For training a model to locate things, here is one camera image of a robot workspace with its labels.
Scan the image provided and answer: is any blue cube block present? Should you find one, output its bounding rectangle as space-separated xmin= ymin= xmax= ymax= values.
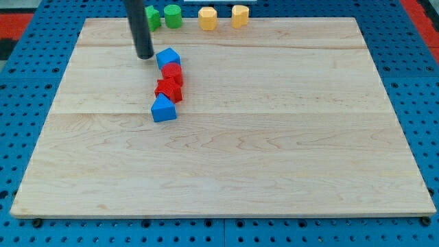
xmin=156 ymin=47 xmax=181 ymax=70

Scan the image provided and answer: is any blue triangle block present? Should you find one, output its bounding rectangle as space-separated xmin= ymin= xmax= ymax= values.
xmin=151 ymin=93 xmax=177 ymax=122

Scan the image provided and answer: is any red star block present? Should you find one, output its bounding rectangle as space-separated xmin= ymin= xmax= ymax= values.
xmin=154 ymin=78 xmax=183 ymax=103

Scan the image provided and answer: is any light wooden board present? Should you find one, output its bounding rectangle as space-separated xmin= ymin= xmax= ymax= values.
xmin=10 ymin=17 xmax=436 ymax=219

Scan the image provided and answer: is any red cylinder block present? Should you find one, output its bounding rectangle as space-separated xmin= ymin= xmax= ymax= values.
xmin=161 ymin=62 xmax=184 ymax=86

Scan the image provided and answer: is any yellow octagon block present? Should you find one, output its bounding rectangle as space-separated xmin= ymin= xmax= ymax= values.
xmin=198 ymin=7 xmax=217 ymax=31

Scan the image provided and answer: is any yellow heart block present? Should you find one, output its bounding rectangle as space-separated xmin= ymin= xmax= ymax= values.
xmin=231 ymin=5 xmax=250 ymax=29

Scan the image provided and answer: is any green cylinder block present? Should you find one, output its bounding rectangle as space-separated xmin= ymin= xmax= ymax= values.
xmin=163 ymin=4 xmax=182 ymax=29

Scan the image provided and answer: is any green star block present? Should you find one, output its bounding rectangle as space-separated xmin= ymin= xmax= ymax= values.
xmin=145 ymin=5 xmax=161 ymax=32

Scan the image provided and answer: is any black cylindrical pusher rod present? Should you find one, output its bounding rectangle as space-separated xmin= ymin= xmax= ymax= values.
xmin=123 ymin=0 xmax=154 ymax=60

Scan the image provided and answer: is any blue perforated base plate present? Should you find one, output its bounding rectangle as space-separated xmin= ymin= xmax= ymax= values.
xmin=1 ymin=0 xmax=438 ymax=246

